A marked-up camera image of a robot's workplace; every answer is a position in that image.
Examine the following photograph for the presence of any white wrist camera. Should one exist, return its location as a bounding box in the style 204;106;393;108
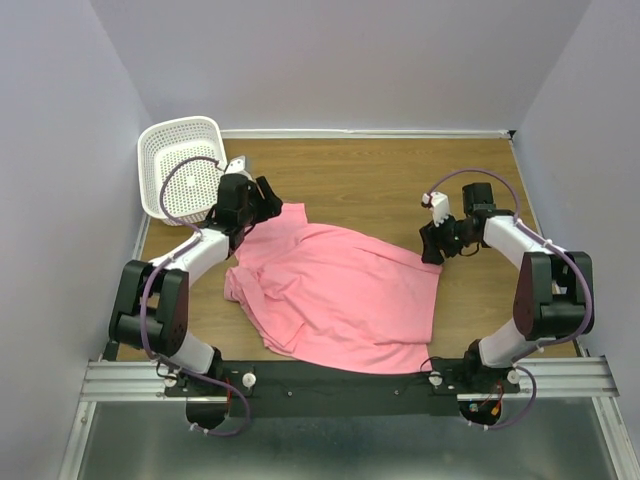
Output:
225;155;251;178
421;191;451;227

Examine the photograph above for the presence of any pink t-shirt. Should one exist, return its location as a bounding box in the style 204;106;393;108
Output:
224;204;442;375

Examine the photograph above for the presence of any aluminium rail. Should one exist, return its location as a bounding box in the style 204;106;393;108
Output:
80;357;619;402
101;214;149;361

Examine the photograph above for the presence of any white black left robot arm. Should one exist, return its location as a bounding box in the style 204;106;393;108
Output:
109;172;283;395

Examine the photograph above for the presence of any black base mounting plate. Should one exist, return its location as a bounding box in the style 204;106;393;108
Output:
164;358;521;431

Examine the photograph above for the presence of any white table edge strip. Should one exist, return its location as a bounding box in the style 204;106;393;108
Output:
221;129;512;140

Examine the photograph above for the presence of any aluminium front rail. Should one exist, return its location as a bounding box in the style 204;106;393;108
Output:
80;357;619;402

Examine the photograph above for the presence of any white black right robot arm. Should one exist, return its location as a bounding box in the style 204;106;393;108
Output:
419;182;595;392

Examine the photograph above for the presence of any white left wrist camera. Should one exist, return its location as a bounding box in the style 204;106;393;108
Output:
225;155;251;178

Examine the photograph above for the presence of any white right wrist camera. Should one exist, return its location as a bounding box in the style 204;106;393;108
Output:
421;191;451;227

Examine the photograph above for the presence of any white perforated plastic basket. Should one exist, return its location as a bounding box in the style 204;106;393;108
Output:
137;116;227;226

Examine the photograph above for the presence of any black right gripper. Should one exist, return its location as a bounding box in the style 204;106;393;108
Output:
418;209;477;265

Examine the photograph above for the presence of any aluminium left side rail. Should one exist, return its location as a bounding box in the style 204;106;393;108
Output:
101;214;149;361

